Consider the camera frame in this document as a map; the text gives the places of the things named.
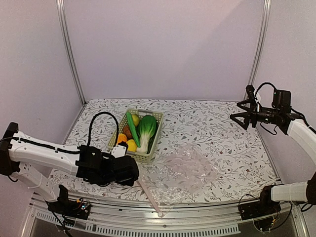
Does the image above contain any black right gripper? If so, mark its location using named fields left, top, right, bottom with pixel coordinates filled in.
left=231, top=98, right=280, bottom=130

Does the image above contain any clear zip top bag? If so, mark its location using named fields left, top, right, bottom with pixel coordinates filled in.
left=138, top=144, right=219, bottom=218

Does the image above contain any yellow-green fruit toy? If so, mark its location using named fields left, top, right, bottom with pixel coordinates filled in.
left=132, top=114, right=140, bottom=127

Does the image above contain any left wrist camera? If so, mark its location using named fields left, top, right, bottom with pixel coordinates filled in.
left=110, top=143, right=128, bottom=158

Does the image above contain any floral patterned tablecloth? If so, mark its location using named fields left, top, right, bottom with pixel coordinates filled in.
left=66, top=99, right=279, bottom=203

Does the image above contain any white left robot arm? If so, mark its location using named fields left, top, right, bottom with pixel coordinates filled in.
left=0, top=122, right=139, bottom=214

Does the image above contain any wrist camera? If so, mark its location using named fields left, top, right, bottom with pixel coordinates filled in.
left=246, top=85, right=255, bottom=101
left=110, top=143, right=128, bottom=158

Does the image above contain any beige perforated plastic basket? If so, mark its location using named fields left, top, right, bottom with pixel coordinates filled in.
left=108, top=109, right=163, bottom=162

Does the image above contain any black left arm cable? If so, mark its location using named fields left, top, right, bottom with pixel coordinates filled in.
left=87, top=112, right=119, bottom=149

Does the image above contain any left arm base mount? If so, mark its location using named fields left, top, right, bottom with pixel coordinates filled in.
left=47, top=185, right=91, bottom=220

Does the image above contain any aluminium front rail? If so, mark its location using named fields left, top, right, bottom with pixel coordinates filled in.
left=21, top=194, right=312, bottom=237

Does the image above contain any green cucumber toy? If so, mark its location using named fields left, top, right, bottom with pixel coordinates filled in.
left=126, top=112, right=141, bottom=147

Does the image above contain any brown potato toy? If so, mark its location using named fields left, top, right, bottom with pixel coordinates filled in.
left=122, top=125, right=133, bottom=140

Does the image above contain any yellow lemon toy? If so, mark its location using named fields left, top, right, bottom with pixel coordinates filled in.
left=127, top=139, right=138, bottom=152

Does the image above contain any orange fruit toy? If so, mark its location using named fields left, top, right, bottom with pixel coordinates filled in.
left=117, top=133, right=128, bottom=144

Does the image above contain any green bok choy toy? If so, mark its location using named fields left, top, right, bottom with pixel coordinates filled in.
left=136, top=115, right=157, bottom=154

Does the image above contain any left aluminium frame post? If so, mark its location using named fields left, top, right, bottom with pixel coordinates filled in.
left=56, top=0, right=86, bottom=106

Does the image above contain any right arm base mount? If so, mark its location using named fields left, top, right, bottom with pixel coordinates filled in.
left=238, top=197, right=281, bottom=220

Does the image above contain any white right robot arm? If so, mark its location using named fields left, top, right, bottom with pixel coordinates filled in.
left=230, top=97, right=316, bottom=215

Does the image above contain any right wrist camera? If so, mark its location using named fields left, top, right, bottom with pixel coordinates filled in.
left=246, top=85, right=255, bottom=101

